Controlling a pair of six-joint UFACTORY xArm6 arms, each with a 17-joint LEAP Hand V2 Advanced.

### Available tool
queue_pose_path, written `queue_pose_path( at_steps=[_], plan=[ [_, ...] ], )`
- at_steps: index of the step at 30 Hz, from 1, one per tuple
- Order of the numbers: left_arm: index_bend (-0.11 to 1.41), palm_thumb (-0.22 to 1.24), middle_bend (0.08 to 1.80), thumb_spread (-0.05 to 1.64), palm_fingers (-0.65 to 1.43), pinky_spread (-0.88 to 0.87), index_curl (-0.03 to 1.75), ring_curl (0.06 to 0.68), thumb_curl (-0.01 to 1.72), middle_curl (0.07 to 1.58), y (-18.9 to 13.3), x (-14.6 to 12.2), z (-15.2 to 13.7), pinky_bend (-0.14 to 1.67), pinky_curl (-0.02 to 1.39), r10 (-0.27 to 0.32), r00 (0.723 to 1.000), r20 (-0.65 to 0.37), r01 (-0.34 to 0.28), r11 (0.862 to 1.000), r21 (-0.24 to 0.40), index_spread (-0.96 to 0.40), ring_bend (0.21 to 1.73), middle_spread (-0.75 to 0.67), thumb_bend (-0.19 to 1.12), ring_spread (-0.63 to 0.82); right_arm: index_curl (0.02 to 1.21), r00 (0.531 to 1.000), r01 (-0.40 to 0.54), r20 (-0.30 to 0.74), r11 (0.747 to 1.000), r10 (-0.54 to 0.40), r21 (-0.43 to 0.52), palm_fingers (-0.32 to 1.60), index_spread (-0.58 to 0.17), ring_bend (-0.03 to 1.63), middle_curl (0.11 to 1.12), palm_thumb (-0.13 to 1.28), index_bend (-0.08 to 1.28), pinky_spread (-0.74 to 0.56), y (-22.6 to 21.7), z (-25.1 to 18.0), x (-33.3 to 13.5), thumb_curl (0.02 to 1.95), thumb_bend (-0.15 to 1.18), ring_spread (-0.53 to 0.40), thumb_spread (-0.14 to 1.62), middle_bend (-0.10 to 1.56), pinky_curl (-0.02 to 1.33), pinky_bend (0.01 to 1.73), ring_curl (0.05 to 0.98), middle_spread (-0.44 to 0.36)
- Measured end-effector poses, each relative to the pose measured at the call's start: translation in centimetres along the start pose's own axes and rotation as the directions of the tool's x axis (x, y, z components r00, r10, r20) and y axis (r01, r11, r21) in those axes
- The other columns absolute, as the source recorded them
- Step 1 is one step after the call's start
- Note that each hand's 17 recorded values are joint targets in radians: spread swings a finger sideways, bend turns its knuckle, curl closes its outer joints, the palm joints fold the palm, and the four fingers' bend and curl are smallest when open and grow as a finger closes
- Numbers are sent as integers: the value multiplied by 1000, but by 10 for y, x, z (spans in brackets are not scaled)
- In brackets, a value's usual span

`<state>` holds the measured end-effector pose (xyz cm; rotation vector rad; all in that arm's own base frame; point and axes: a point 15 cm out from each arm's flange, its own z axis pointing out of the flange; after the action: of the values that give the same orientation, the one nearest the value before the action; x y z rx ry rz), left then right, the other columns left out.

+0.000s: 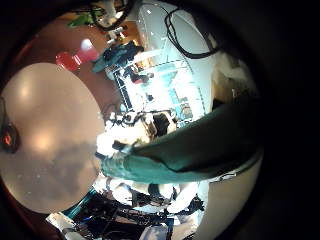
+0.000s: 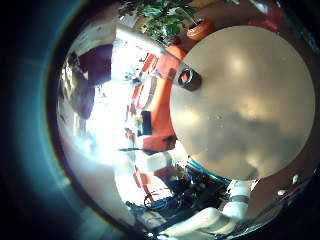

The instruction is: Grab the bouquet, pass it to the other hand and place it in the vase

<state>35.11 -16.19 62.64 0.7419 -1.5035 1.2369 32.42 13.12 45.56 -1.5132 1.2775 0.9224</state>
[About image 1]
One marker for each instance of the flower bouquet with green wrap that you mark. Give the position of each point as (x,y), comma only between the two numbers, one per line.
(186,153)

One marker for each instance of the dark teal cloth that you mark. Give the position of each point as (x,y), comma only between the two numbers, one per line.
(116,55)

